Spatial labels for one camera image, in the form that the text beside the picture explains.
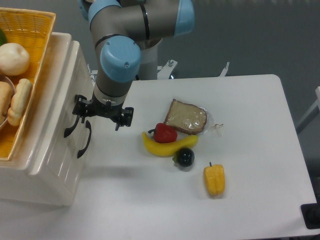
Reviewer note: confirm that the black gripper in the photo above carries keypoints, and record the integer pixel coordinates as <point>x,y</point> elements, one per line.
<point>106,107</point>

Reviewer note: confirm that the white drawer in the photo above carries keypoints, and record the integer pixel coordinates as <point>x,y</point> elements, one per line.
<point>55,152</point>

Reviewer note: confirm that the red bell pepper toy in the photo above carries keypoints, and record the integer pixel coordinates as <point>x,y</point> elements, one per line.
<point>163,133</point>

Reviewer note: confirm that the yellow banana toy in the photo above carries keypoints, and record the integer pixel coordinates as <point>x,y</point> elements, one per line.
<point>168,149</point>

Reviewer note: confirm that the bagged bread slice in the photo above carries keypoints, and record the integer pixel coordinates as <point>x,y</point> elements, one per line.
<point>190,119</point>

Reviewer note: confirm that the black mangosteen toy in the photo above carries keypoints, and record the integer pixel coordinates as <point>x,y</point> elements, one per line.
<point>184,157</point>

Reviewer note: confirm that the yellow bell pepper toy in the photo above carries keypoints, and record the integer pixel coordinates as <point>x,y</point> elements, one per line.
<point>214,179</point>

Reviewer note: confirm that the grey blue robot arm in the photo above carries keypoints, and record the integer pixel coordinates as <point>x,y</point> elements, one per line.
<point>117,28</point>

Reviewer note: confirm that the white drawer cabinet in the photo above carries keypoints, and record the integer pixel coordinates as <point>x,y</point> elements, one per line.
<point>16,181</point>

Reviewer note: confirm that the beige bread roll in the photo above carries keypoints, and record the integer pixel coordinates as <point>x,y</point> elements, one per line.
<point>19,101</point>

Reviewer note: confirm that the brown bread loaf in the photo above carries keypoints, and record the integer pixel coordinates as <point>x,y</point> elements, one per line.
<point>6,93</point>

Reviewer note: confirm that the white round bun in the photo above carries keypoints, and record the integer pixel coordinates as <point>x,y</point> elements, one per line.
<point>14,59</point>

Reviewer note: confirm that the grey bowl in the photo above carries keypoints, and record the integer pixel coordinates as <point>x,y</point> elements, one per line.
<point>7,80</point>

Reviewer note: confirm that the yellow wicker basket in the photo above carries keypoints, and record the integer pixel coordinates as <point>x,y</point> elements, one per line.
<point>32,29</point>

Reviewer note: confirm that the green vegetable toy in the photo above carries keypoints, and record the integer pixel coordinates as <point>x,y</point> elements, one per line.
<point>3,38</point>

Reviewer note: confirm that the black device at edge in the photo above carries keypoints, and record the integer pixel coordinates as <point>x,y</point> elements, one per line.
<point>311,215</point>

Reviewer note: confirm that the black lower drawer handle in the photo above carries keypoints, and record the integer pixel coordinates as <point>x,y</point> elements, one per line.
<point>86,140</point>

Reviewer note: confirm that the black drawer handle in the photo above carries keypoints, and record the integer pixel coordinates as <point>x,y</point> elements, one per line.
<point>68,131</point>
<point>86,140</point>

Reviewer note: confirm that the black top drawer handle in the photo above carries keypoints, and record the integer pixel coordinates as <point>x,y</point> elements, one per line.
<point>68,131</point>

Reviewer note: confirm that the white frame at right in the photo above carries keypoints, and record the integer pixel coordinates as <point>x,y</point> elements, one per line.
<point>310,114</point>

